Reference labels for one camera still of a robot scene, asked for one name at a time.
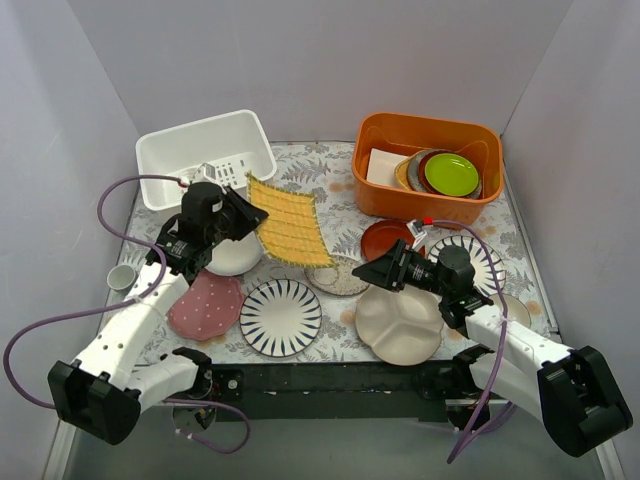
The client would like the yellow woven bamboo mat plate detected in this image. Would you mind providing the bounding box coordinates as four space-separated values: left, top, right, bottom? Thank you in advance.
246 173 334 268

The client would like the blue striped white plate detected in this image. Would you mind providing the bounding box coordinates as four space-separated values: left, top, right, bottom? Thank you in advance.
239 279 322 358

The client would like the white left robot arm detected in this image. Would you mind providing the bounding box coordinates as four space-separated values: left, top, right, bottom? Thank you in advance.
47 182 268 445

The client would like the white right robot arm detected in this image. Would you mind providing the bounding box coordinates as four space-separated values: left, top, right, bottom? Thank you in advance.
352 240 633 457

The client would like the white plastic bin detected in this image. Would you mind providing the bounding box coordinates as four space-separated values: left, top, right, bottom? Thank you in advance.
136 110 277 196

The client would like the grey plate in bin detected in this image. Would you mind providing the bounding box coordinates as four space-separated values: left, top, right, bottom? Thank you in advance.
407 150 434 193

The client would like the dark red plate in bin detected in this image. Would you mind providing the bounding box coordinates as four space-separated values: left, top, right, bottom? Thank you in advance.
418 151 437 194

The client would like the yellow basket plate in bin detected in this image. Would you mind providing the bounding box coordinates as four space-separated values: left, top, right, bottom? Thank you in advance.
394 158 412 191

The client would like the white square plate in bin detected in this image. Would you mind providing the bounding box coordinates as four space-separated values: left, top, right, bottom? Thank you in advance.
366 148 407 188

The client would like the orange plastic bin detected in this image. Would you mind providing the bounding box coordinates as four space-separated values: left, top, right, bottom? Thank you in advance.
352 112 504 224

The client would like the red lacquer round plate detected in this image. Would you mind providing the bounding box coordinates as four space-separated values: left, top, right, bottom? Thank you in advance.
360 219 414 261

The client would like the white deep bowl plate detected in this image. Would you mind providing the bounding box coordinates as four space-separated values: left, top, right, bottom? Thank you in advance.
206 233 263 276

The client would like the speckled oval ceramic plate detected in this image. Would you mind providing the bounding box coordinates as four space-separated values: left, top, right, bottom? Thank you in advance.
304 255 369 297

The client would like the beige divided plate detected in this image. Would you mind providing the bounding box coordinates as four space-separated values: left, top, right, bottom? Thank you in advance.
355 286 444 366

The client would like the small beige saucer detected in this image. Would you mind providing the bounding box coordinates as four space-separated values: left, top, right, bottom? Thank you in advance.
490 294 531 327

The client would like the pink polka dot plate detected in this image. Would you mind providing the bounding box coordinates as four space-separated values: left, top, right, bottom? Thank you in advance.
168 270 244 341

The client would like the lime green plate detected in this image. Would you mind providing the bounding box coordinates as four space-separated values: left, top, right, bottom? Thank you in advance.
424 153 480 197

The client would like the small white cup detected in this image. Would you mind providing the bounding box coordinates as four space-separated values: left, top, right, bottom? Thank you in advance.
106 264 138 292

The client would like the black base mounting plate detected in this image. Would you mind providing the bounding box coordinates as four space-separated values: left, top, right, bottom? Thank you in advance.
87 349 571 424

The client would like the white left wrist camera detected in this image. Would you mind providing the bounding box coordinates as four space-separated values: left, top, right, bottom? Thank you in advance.
192 163 218 183

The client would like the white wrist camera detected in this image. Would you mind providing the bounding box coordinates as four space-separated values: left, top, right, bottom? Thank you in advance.
406 219 431 251
192 163 218 183

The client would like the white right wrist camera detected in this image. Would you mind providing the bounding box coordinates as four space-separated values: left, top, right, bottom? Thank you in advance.
406 219 431 251

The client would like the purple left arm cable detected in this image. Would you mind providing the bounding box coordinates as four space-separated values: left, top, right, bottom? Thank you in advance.
2 174 252 455

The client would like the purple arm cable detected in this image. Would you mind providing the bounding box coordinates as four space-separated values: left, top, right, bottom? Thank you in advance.
2 174 252 455
423 217 516 465

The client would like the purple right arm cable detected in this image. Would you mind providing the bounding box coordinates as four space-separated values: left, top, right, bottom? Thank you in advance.
423 217 516 465

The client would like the aluminium frame rail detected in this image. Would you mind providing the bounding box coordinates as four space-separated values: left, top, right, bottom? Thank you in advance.
42 423 626 480

